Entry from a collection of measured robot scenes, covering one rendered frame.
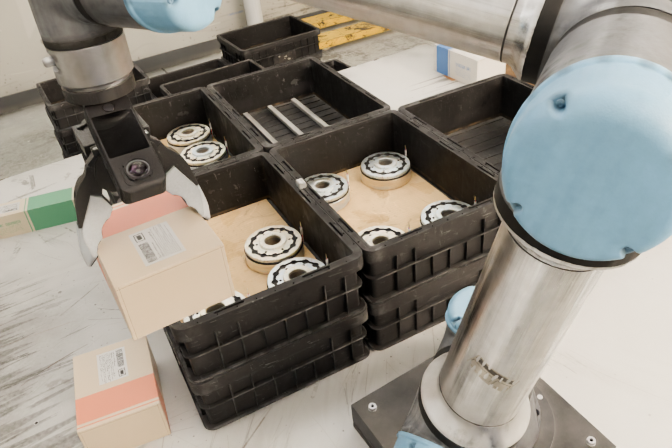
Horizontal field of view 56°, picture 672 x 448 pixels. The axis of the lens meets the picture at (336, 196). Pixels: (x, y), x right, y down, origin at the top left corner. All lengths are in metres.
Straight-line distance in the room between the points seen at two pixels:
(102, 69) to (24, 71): 3.73
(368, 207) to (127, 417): 0.56
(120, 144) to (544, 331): 0.42
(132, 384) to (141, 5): 0.67
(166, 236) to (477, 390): 0.37
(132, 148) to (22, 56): 3.72
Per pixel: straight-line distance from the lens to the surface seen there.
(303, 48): 2.95
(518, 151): 0.41
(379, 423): 0.97
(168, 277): 0.70
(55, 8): 0.64
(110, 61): 0.65
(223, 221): 1.25
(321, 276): 0.93
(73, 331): 1.33
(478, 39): 0.56
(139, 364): 1.10
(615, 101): 0.40
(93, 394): 1.08
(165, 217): 0.77
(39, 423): 1.19
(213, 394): 1.01
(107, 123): 0.67
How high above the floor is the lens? 1.53
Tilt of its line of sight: 33 degrees down
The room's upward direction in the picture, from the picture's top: 6 degrees counter-clockwise
